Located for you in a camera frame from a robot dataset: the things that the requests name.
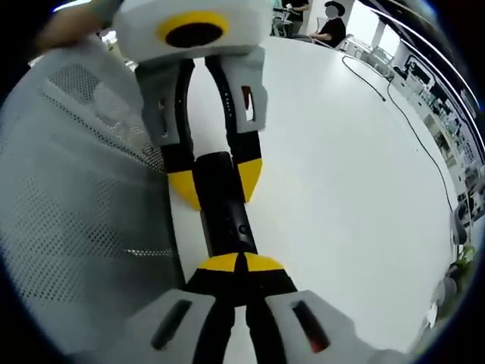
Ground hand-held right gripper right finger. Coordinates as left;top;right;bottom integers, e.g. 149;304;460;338
236;253;411;364

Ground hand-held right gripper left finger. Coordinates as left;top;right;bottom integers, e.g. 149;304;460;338
124;253;244;364

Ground black remote control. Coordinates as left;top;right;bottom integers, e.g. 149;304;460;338
192;150;259;259

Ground grey mesh office chair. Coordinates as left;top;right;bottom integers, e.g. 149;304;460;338
0;36;187;344

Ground grey round pot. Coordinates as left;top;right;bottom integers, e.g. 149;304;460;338
434;264;460;305

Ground green potted plant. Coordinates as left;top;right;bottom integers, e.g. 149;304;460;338
453;243;477;275

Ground black headphones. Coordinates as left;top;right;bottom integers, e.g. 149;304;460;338
448;202;470;246

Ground short black cable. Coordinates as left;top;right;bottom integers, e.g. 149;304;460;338
342;54;388;102

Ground long black cable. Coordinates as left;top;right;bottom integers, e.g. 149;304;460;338
386;78;456;212

